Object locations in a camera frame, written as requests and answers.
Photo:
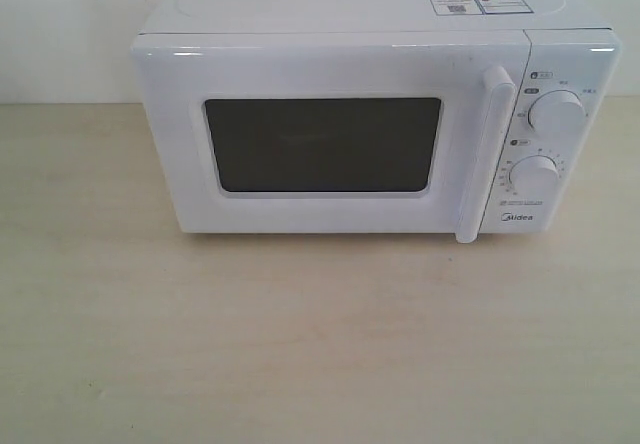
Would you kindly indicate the white lower timer knob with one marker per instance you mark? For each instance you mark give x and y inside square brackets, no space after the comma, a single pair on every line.
[534,176]

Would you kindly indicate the white Midea microwave oven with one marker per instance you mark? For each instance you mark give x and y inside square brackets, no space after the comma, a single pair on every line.
[572,49]

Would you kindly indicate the blue white label sticker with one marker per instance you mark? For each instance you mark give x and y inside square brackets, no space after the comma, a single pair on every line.
[480,7]

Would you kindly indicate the white upper power knob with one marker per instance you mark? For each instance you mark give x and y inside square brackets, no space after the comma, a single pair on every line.
[557,113]

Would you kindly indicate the white microwave door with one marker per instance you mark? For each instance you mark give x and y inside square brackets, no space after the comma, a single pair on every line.
[331,132]

